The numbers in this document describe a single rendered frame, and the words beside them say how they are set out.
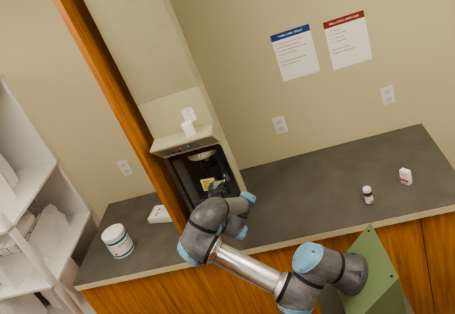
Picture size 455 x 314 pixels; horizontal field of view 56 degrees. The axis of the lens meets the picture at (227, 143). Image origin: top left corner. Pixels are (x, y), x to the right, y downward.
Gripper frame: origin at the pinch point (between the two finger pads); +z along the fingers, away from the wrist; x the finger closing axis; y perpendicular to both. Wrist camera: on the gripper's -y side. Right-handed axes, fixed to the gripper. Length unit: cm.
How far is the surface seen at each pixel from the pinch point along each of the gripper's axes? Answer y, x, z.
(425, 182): 96, -37, -6
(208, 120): 12.6, 32.3, 5.3
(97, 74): -18, 77, -4
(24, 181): -119, 31, 30
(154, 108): -8.0, 48.6, 5.3
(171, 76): 8, 59, 5
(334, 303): 43, -31, -64
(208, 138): 11.3, 28.0, -4.6
